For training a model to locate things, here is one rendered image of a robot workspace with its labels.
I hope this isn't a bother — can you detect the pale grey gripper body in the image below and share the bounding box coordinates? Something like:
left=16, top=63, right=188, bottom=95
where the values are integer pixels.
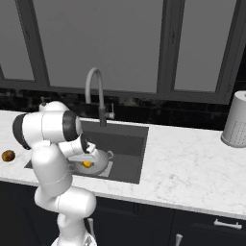
left=67, top=148, right=101, bottom=164

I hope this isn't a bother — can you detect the silver metal colander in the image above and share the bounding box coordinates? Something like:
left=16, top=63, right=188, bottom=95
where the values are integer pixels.
left=68, top=149, right=115, bottom=177

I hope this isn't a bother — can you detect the dark grey sink basin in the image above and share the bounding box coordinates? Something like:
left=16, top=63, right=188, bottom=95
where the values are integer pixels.
left=23, top=119, right=150, bottom=185

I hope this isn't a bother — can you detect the grey curved sink faucet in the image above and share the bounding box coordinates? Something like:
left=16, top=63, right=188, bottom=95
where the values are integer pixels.
left=84, top=66, right=116, bottom=128

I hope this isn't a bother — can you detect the brown pear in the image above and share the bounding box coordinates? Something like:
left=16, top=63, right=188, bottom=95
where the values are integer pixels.
left=1, top=149, right=16, bottom=163

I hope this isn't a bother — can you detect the small soap dispenser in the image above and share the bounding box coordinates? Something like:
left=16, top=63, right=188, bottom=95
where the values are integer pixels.
left=38, top=96, right=52, bottom=110

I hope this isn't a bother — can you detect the dark cupboard door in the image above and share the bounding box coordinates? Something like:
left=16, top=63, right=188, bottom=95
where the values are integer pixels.
left=168, top=226, right=246, bottom=246
left=84, top=196, right=176, bottom=246

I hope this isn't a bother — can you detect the dark framed window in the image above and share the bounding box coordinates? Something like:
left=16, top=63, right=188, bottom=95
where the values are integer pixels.
left=0, top=0, right=246, bottom=106

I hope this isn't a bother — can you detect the dark drawer front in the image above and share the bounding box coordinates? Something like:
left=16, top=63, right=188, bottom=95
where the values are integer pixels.
left=172, top=209, right=246, bottom=241

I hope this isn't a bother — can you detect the silver cupboard door handle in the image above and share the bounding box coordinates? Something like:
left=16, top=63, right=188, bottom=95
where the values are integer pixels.
left=174, top=233, right=184, bottom=246
left=86, top=217, right=96, bottom=238

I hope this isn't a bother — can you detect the silver drawer handle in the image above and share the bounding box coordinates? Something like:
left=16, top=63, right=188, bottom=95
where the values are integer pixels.
left=213, top=218, right=243, bottom=231

